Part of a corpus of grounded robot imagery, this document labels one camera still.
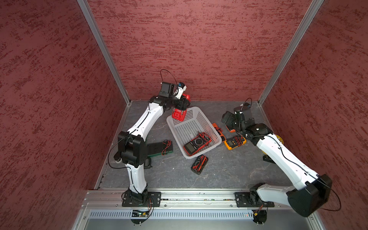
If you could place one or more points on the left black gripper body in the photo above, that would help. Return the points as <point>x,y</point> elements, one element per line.
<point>178,103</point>

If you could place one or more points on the yellow black multimeter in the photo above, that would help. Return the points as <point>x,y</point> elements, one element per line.
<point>234,142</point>

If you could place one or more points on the yellow cup with batteries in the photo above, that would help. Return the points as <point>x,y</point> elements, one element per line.
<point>278,139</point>

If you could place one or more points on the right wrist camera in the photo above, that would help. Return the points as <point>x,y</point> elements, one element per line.
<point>243,112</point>

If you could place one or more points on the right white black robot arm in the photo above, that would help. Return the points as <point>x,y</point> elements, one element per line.
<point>308,192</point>

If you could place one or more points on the white plastic perforated basket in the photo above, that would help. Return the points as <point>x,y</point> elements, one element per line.
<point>195,122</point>

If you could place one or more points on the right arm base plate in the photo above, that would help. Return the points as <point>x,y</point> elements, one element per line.
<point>251,200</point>

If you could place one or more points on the small black box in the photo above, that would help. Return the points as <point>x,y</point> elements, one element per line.
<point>268,159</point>

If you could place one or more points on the small red multimeter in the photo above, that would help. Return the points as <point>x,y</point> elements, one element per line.
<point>178,114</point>

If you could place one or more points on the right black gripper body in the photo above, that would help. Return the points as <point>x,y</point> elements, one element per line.
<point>232,122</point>

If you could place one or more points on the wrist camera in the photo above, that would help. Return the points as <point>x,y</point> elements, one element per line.
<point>243,112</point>
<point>181,87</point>

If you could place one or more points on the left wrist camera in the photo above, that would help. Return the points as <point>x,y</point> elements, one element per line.
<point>181,87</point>

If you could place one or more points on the large red black multimeter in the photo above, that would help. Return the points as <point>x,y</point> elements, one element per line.
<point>197,143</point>

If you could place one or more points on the orange multimeter with leads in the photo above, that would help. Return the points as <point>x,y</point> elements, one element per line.
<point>230,128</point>

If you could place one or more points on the orange clamp meter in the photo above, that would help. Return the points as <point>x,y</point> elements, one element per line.
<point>219,131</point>

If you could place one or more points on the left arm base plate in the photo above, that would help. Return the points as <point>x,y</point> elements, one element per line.
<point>146,199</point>

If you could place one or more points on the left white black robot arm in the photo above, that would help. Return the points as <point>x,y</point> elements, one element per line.
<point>132,148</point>

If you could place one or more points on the black multimeter with red leads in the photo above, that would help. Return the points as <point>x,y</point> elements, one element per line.
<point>199,164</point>

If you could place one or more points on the small black multimeter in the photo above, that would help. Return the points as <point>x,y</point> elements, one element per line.
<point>148,163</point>

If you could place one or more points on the green multimeter face down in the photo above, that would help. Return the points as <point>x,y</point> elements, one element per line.
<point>160,148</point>

